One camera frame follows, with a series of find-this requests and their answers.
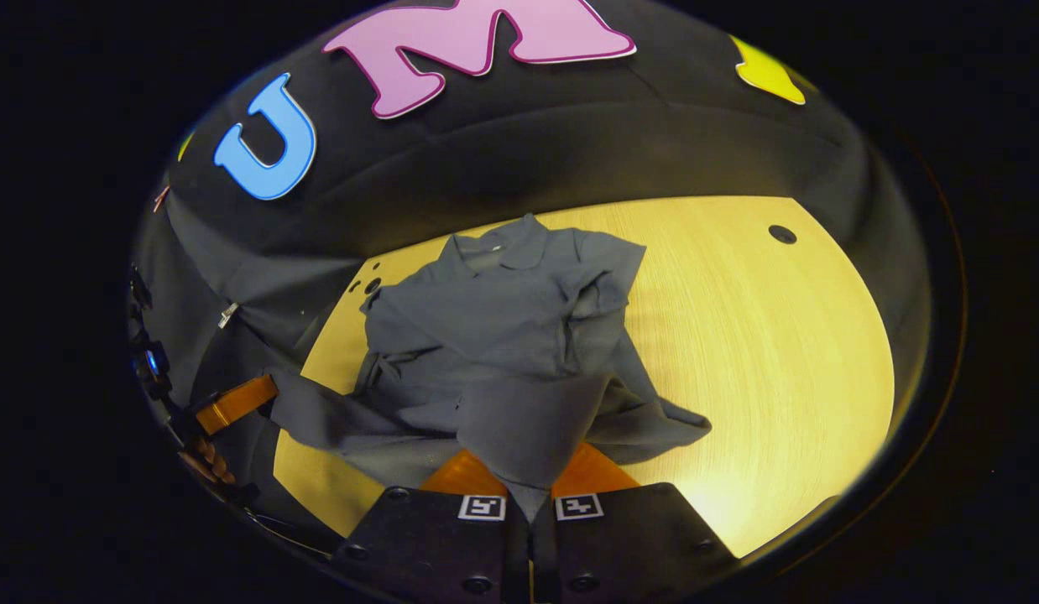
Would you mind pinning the small copper clip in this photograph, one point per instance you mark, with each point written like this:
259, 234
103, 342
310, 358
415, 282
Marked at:
160, 199

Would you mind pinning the grey collared shirt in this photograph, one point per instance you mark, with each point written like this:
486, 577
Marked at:
503, 335

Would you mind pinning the small silver clip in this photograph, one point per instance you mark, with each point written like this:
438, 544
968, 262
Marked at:
227, 315

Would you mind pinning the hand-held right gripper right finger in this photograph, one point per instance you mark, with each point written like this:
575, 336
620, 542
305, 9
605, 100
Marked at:
637, 545

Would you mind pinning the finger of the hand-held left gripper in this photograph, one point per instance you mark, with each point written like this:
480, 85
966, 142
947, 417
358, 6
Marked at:
234, 403

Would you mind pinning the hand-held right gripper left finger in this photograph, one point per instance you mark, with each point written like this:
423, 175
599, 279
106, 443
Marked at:
427, 545

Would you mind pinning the black backdrop cloth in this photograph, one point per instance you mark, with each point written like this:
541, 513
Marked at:
528, 159

